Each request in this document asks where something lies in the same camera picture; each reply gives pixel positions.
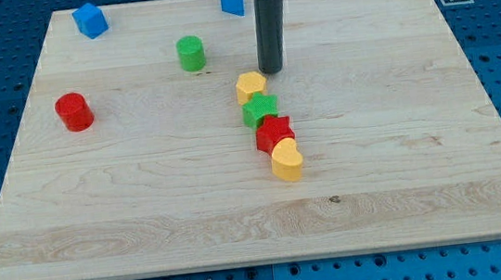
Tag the red star block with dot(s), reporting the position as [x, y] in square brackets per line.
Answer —
[271, 132]

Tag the green star block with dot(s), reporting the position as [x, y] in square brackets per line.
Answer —
[259, 106]

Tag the yellow heart block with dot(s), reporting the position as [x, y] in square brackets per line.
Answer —
[287, 161]

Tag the yellow hexagon block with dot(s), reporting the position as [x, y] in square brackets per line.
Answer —
[249, 83]

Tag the green cylinder block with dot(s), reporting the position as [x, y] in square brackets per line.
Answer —
[191, 53]

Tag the blue triangular prism block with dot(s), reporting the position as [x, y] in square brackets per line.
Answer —
[233, 0]

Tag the light wooden board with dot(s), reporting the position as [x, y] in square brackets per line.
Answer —
[401, 144]

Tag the red cylinder block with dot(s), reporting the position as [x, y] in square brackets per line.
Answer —
[73, 109]

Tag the blue cube block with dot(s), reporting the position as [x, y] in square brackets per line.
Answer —
[90, 20]

